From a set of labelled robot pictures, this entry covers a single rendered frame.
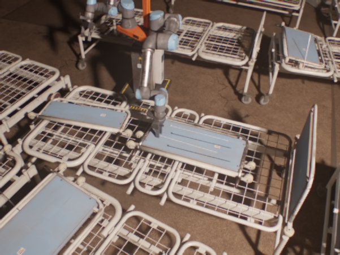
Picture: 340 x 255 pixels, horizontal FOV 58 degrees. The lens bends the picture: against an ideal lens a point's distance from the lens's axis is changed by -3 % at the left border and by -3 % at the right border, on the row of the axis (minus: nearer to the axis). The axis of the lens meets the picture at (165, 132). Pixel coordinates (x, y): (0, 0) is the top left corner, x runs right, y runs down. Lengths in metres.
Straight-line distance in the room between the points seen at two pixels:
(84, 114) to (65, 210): 0.92
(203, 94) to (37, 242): 2.46
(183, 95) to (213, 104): 0.37
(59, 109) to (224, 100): 1.83
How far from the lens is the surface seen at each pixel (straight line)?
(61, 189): 2.08
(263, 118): 3.49
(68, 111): 2.70
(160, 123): 2.20
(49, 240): 1.94
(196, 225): 2.53
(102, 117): 2.57
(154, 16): 2.67
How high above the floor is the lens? 2.19
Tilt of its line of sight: 44 degrees down
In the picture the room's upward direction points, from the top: 1 degrees clockwise
